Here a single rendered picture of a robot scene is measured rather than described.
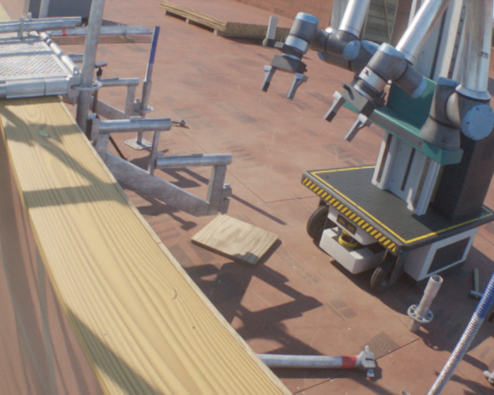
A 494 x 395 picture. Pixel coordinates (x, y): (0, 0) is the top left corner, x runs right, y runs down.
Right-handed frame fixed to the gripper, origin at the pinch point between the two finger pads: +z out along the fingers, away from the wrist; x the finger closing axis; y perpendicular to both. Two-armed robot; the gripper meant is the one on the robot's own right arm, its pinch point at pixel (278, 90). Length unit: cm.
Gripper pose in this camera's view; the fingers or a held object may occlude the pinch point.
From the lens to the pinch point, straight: 202.4
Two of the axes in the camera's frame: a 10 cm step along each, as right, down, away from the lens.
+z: -3.9, 9.2, 0.5
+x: -6.7, -3.2, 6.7
